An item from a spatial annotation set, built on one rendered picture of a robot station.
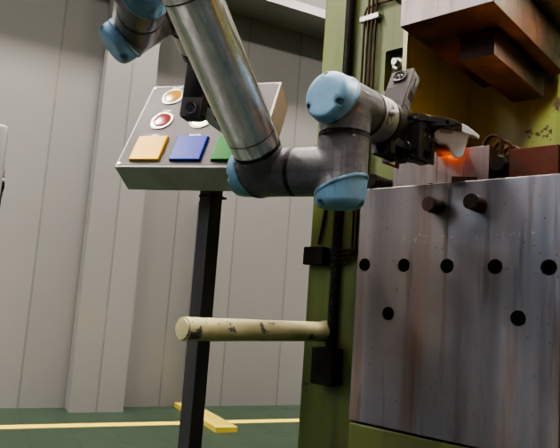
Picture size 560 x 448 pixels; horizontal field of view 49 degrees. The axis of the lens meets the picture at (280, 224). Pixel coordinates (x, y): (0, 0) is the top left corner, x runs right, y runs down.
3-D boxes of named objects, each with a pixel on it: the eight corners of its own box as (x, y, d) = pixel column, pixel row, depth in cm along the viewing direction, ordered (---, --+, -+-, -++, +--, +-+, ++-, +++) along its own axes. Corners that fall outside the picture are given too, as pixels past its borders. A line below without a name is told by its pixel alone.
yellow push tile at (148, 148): (157, 158, 136) (168, 135, 141) (127, 158, 138) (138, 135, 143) (160, 164, 138) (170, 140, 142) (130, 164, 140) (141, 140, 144)
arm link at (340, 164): (306, 212, 96) (310, 144, 97) (374, 212, 91) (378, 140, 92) (283, 204, 89) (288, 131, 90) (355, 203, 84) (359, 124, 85)
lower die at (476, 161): (488, 186, 111) (489, 140, 112) (391, 193, 124) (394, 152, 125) (562, 220, 142) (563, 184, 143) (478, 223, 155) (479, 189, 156)
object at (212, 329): (189, 344, 111) (192, 315, 112) (171, 341, 115) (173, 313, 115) (333, 344, 144) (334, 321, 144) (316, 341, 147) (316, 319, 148)
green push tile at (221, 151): (242, 159, 130) (250, 134, 135) (210, 159, 133) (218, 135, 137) (244, 165, 132) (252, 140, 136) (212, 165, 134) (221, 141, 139)
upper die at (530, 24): (493, 1, 115) (494, -47, 116) (399, 27, 128) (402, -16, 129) (564, 73, 146) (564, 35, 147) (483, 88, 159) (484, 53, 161)
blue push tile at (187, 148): (199, 158, 133) (208, 134, 138) (168, 159, 136) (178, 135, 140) (201, 164, 135) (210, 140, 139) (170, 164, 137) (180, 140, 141)
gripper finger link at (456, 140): (476, 164, 107) (428, 157, 106) (478, 131, 108) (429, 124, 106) (486, 160, 104) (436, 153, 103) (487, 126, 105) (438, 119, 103)
